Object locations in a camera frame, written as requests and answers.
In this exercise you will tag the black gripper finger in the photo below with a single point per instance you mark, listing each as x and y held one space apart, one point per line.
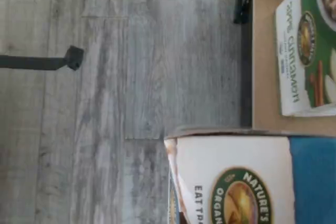
31 62

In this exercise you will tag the blue flax plus oatmeal box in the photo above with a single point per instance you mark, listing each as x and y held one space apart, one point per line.
236 161

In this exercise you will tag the green apple cinnamon oatmeal box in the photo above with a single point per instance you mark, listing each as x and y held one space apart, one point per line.
296 51

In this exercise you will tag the black metal shelving unit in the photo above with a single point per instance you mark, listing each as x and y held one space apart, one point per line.
246 77

